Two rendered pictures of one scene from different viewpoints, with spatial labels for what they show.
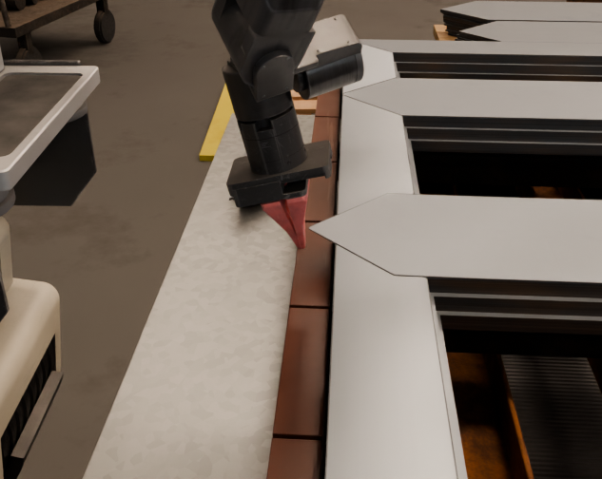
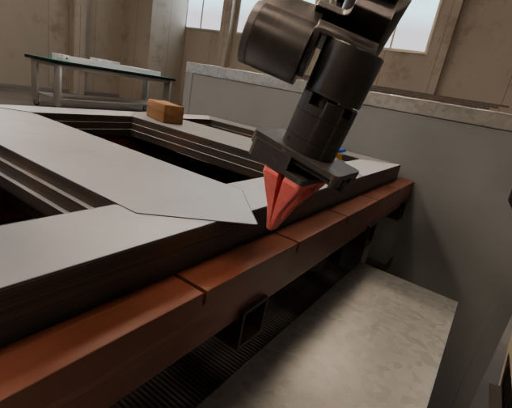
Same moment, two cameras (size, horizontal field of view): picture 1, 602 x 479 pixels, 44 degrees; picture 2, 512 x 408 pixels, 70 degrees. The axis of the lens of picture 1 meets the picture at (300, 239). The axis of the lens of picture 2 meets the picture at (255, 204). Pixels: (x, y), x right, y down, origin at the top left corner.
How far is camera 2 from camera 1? 1.08 m
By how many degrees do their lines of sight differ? 125
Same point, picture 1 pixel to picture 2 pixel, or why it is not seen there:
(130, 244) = not seen: outside the picture
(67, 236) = not seen: outside the picture
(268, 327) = not seen: outside the picture
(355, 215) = (203, 214)
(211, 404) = (331, 373)
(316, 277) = (260, 246)
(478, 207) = (101, 181)
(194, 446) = (353, 352)
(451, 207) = (119, 189)
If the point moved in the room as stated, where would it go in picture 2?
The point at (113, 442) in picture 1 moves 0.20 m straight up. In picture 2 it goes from (416, 386) to (471, 247)
